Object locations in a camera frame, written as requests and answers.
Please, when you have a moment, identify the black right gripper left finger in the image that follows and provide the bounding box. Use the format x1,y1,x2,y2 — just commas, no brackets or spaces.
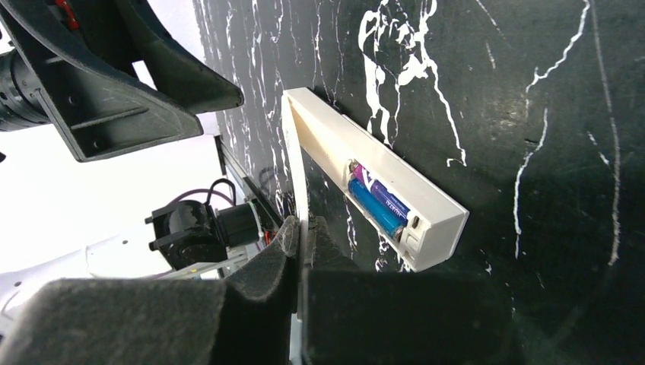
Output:
1,216,300,364

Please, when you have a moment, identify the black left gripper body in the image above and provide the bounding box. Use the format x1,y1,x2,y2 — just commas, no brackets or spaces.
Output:
1,49,51,132

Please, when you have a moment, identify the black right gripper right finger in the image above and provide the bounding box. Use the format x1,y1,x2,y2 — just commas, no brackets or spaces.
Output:
302,217,519,364

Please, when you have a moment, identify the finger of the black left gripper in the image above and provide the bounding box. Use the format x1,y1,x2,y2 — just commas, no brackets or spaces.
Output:
116,1,244,114
1,1,203,162

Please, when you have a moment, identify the blue battery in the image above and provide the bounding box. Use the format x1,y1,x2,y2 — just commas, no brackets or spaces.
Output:
349,161,410,225
348,178,404,242

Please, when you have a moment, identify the white remote control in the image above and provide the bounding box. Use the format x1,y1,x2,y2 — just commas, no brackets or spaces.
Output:
281,87,469,271

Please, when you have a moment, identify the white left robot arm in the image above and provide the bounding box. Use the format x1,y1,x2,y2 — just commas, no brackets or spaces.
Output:
1,1,263,332

